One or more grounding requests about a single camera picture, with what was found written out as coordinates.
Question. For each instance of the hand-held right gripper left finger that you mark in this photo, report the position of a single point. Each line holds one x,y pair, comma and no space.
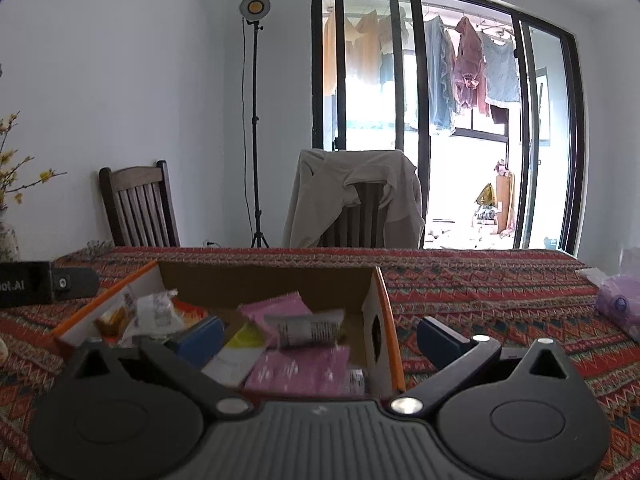
200,340

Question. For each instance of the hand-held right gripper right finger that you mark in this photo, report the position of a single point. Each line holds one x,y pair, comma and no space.
440,342

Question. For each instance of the green snack packet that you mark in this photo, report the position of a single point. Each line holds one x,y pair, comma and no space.
240,345

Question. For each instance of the white snack packet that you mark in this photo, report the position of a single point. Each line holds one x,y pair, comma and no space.
155,315

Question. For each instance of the pink snack packet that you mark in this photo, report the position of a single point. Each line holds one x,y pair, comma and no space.
275,310
300,370

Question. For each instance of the orange cardboard box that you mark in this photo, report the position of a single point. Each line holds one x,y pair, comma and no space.
270,280

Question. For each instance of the silver snack packet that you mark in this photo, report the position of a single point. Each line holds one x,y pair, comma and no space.
310,330

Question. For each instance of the floral ceramic vase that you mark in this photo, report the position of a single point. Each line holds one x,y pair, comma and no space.
7,245

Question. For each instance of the small floral cloth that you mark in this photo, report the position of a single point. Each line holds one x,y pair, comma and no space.
100,246

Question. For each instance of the red patterned tablecloth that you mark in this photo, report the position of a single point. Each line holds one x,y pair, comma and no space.
500,285

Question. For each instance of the yellow flower branches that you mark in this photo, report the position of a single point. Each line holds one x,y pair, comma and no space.
46,175

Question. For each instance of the dark wooden chair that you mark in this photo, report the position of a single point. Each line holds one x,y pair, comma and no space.
140,200

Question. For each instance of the dark chair with slats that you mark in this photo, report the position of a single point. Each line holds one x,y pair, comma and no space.
360,220

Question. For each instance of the yellow green bag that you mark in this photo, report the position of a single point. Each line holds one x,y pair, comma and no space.
485,196

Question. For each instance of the wooden board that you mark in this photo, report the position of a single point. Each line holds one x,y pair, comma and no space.
505,200

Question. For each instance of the purple tissue pack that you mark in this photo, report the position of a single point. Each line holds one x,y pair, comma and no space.
620,300

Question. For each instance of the hanging small dark garment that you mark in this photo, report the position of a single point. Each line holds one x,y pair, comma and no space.
498,114

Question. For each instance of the studio light on black stand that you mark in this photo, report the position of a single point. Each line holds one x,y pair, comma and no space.
255,110

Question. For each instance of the hanging blue denim garment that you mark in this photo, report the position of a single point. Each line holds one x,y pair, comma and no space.
440,70

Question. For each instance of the hanging maroon garment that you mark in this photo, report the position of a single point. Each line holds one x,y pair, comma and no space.
469,65

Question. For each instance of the hanging light blue garment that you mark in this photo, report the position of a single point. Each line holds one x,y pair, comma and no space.
501,70

